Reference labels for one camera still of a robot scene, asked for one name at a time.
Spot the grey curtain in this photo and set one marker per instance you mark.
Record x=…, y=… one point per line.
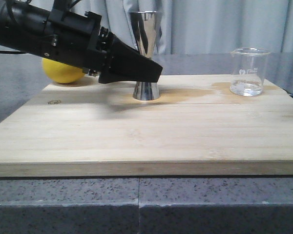
x=203, y=26

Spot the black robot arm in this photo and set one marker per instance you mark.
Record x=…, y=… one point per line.
x=20, y=24

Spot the wooden cutting board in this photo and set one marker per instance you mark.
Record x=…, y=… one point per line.
x=196, y=127

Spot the clear glass beaker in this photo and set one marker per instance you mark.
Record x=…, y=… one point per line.
x=248, y=71

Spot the steel double jigger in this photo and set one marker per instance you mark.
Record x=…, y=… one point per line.
x=145, y=26

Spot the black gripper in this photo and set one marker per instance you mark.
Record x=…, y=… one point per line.
x=82, y=42

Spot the yellow lemon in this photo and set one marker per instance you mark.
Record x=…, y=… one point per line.
x=60, y=72

